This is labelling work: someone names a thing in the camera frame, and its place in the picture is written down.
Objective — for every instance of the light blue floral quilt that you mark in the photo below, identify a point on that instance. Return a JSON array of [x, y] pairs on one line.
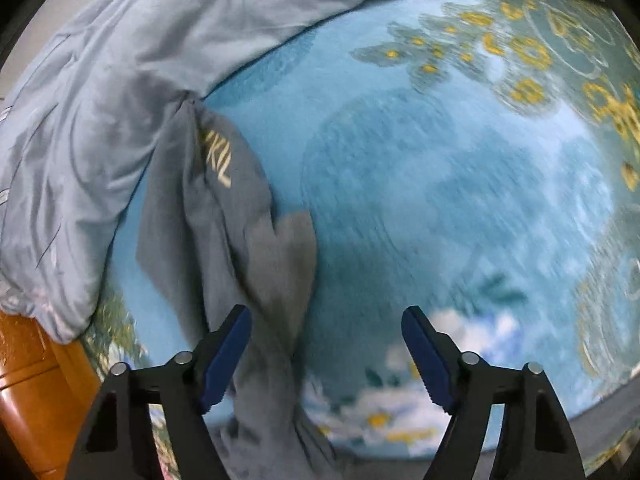
[[100, 110]]

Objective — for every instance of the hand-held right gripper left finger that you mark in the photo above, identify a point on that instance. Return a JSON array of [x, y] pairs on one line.
[[227, 355]]

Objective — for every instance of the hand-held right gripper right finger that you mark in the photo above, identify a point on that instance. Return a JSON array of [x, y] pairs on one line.
[[427, 360]]

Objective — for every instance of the grey-blue garment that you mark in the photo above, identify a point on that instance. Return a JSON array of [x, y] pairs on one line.
[[215, 240]]

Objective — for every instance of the blue floral blanket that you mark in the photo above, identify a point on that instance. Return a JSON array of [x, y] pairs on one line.
[[425, 185]]

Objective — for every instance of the orange wooden bed frame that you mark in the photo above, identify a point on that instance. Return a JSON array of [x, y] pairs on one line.
[[30, 400]]

